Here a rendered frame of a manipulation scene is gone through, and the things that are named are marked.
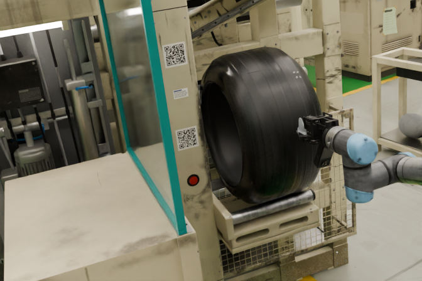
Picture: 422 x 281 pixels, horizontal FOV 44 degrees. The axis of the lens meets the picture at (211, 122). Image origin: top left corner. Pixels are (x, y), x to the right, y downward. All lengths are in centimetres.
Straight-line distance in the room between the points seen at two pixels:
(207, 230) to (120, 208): 70
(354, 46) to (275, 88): 464
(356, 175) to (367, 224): 209
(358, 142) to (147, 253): 61
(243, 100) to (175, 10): 36
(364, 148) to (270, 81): 46
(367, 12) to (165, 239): 517
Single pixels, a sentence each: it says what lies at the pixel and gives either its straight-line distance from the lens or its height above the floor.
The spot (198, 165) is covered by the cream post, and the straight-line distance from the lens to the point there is 184.
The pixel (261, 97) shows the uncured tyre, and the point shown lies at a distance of 170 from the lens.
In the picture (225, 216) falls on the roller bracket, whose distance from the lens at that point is 184.
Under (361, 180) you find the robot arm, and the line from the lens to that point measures 147.
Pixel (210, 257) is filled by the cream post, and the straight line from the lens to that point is 203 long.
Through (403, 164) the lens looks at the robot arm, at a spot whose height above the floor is 123.
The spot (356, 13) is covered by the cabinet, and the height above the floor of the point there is 78.
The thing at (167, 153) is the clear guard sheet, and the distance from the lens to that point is 107.
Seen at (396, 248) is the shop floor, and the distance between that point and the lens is 334.
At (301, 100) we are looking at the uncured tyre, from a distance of 175.
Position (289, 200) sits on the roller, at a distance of 196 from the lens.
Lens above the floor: 188
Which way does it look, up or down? 20 degrees down
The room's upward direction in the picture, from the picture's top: 7 degrees counter-clockwise
